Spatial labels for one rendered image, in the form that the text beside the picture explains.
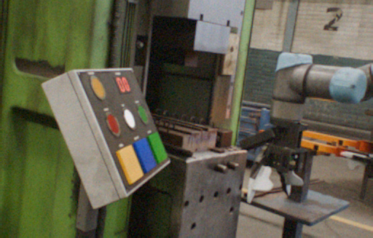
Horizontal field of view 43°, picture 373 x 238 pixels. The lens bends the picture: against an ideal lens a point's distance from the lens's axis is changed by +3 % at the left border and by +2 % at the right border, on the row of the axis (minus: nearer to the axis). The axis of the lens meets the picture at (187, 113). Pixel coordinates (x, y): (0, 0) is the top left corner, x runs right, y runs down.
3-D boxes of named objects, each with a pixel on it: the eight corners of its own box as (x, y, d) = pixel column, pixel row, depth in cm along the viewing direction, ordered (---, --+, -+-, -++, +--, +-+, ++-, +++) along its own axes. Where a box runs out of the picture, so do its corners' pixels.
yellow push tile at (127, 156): (143, 175, 104) (131, 144, 104) (132, 184, 96) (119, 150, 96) (136, 178, 105) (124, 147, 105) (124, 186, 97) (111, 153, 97)
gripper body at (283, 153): (285, 177, 104) (293, 124, 102) (256, 167, 110) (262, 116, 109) (305, 174, 109) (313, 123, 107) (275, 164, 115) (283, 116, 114)
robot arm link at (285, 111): (264, 98, 108) (285, 99, 114) (261, 118, 109) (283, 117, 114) (291, 103, 103) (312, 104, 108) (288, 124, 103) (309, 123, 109)
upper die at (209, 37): (226, 54, 166) (230, 27, 165) (194, 49, 151) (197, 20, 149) (143, 44, 191) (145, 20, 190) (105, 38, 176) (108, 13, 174)
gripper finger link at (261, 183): (258, 203, 102) (278, 168, 105) (238, 195, 106) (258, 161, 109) (265, 209, 104) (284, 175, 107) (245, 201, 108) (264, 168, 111)
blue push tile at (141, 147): (157, 166, 113) (145, 137, 113) (147, 173, 106) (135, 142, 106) (150, 168, 114) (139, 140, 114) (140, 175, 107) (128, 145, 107)
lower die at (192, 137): (214, 149, 171) (217, 127, 170) (181, 155, 155) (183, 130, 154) (134, 127, 196) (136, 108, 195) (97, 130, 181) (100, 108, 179)
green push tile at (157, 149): (167, 157, 124) (157, 131, 123) (159, 163, 116) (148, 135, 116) (161, 159, 124) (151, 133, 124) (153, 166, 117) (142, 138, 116)
